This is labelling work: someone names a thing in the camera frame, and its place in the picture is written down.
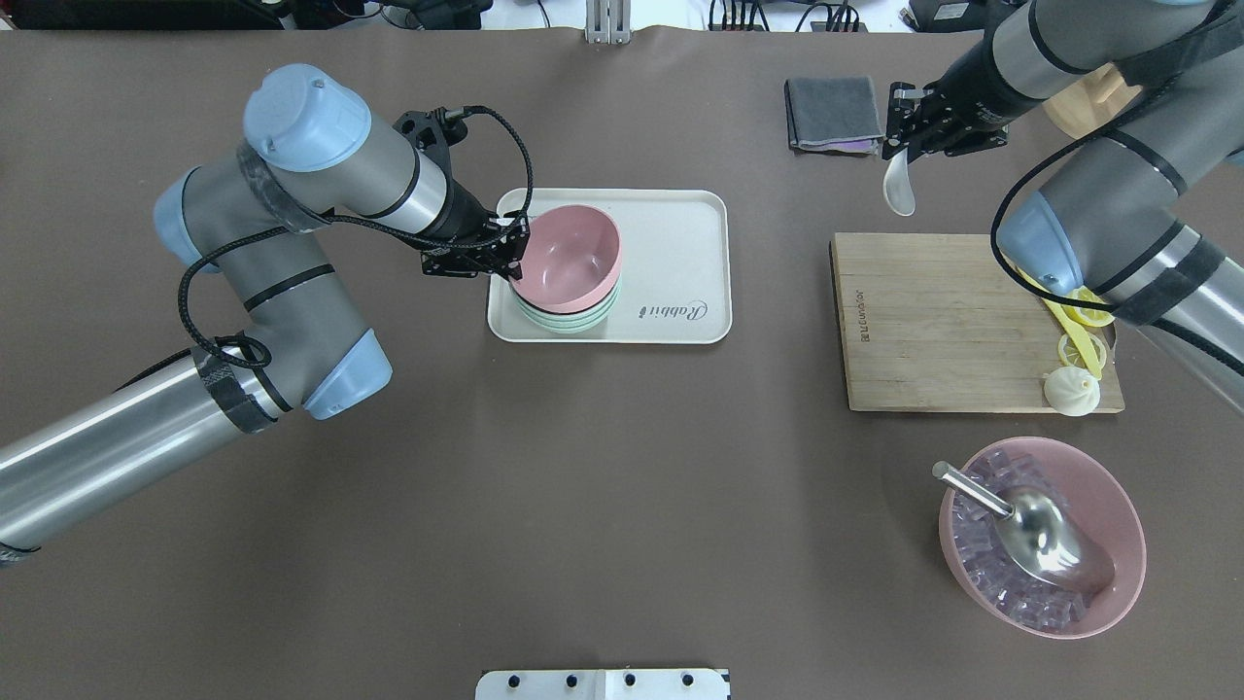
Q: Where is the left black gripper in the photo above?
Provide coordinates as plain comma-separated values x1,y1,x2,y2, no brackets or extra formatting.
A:
420,214,532,282

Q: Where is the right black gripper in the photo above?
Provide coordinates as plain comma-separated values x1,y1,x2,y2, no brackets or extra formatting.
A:
881,83,1010,160

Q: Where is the white ceramic spoon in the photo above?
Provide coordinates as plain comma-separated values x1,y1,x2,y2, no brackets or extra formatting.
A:
882,148,916,218

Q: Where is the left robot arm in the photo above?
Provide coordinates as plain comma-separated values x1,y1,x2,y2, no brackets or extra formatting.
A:
1,63,531,567

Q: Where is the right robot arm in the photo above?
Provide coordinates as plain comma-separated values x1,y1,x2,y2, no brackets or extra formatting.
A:
882,1,1243,408

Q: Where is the green bowl stack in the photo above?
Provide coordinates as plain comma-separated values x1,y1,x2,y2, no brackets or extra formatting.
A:
515,283,621,334

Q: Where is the yellow plastic spoon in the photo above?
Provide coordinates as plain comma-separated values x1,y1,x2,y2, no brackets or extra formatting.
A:
1041,297,1108,380

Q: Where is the pink bowl with ice cubes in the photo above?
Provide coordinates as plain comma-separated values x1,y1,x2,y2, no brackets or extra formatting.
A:
938,436,1148,642

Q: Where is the grey folded cloth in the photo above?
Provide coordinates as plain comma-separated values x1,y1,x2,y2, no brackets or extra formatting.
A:
782,76,883,157

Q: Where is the wooden cup rack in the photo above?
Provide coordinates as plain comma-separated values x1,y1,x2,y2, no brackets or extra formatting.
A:
1041,63,1142,139

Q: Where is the cream serving tray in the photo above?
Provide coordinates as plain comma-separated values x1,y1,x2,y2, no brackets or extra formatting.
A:
486,188,731,344

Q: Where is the wooden cutting board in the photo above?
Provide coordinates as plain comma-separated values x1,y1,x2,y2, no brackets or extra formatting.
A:
830,233,1064,415

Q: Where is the yellow lemon slice toy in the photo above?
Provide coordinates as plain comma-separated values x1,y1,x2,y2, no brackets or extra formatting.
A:
1042,298,1113,378

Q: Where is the white steamed bun toy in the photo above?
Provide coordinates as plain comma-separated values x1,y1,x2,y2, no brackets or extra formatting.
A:
1041,367,1101,417

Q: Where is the metal ice scoop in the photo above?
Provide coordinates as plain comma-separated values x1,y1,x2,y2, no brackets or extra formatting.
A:
932,461,1116,596

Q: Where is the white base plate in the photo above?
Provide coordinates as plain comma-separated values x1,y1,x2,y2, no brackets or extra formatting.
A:
474,668,731,699

